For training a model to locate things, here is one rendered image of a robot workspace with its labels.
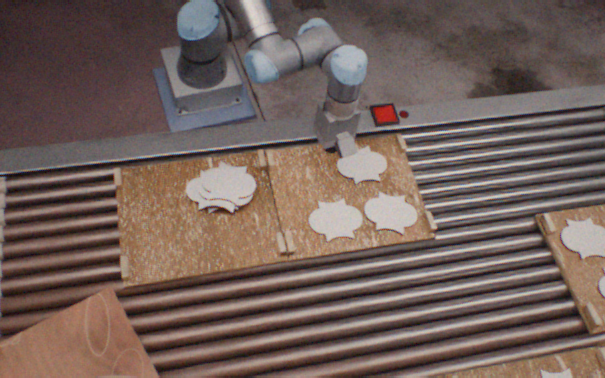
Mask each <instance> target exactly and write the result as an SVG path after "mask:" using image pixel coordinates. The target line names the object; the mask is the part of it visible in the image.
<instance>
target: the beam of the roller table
mask: <svg viewBox="0 0 605 378"><path fill-rule="evenodd" d="M602 107H605V84H604V85H595V86H586V87H575V88H566V89H557V90H548V91H538V92H529V93H519V94H510V95H500V96H491V97H482V98H473V99H462V100H453V101H444V102H435V103H425V104H416V105H406V106H396V108H395V110H396V112H397V115H398V114H399V112H400V111H405V112H407V113H409V118H406V119H402V118H400V117H399V115H398V118H399V120H400V123H399V125H394V126H385V127H377V128H376V126H375V123H374V120H373V118H372V115H371V112H370V110H369V111H361V112H362V114H361V118H360V122H359V125H358V129H357V134H356V137H361V136H370V135H378V134H387V133H395V132H404V131H414V130H422V129H431V128H439V127H448V126H457V125H466V124H475V123H483V122H492V121H500V120H509V119H518V118H527V117H536V116H544V115H553V114H562V113H570V112H579V111H588V109H597V108H602ZM315 118H316V116H312V117H303V118H293V119H283V120H274V121H265V122H256V123H246V124H236V125H227V126H217V127H208V128H199V129H190V130H179V131H170V132H161V133H152V134H142V135H133V136H124V137H114V138H104V139H95V140H86V141H76V142H67V143H57V144H48V145H38V146H29V147H20V148H11V149H1V150H0V178H1V177H7V178H12V177H20V176H29V175H38V174H46V173H55V172H64V171H73V170H82V169H90V168H99V167H107V165H116V164H125V163H134V162H143V161H151V160H160V159H168V158H177V157H186V156H195V155H204V154H212V153H221V152H229V151H238V150H248V149H256V148H265V147H273V146H282V145H290V144H300V143H309V142H317V141H319V140H318V138H317V136H316V134H315V133H314V131H313V128H314V123H315Z"/></svg>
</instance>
